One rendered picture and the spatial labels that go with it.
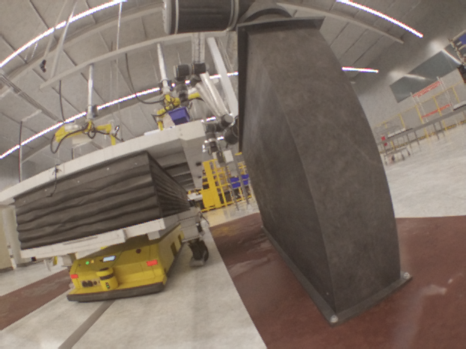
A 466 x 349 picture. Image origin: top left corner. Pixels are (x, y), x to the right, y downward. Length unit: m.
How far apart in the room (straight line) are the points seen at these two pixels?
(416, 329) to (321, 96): 0.64
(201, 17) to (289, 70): 0.38
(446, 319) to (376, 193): 0.40
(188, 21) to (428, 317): 1.11
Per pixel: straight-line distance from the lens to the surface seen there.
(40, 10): 11.41
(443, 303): 0.65
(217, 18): 0.80
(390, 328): 0.59
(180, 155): 1.40
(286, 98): 0.53
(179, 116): 1.63
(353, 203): 0.54
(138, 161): 1.04
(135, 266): 1.37
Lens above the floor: 0.43
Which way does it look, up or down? 6 degrees up
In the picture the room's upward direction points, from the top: 17 degrees counter-clockwise
